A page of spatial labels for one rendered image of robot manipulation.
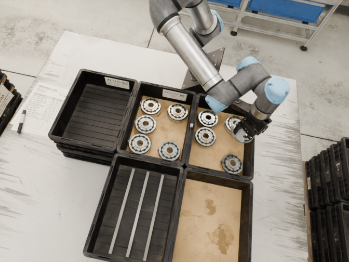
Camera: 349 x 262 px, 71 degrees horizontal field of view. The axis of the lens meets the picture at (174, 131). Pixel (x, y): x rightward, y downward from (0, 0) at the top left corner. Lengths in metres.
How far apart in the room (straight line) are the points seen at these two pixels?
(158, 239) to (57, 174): 0.59
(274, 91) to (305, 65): 2.37
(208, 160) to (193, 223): 0.30
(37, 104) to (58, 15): 1.82
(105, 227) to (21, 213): 0.42
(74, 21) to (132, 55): 1.53
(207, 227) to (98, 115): 0.74
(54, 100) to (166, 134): 0.69
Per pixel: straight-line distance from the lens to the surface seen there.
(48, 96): 1.59
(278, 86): 0.82
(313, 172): 2.13
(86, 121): 1.29
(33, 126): 1.51
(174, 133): 1.22
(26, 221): 1.34
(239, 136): 1.05
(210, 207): 1.13
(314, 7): 3.05
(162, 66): 1.65
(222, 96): 0.86
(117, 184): 1.13
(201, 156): 1.19
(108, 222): 1.10
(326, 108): 2.91
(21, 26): 3.23
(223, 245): 1.13
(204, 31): 1.26
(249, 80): 0.86
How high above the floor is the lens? 1.91
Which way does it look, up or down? 61 degrees down
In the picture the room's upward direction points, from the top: 12 degrees clockwise
